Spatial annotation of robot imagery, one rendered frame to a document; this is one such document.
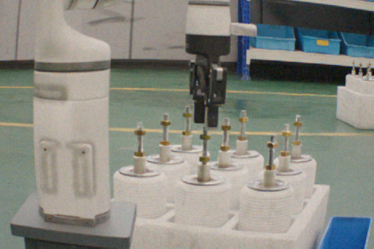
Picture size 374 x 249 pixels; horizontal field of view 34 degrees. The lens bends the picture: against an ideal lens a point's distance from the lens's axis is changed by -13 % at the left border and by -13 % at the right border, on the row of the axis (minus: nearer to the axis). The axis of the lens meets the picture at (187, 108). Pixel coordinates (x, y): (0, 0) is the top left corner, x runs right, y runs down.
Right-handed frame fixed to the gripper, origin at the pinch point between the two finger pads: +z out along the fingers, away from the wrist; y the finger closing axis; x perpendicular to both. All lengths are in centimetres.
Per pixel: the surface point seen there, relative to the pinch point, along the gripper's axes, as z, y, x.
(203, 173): 9.0, 1.4, -0.4
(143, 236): 20.5, 1.9, -10.9
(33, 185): 36, -89, -28
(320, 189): 17.7, -11.3, 30.0
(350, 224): 25.5, -5.5, 37.0
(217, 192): 11.5, 5.0, 1.0
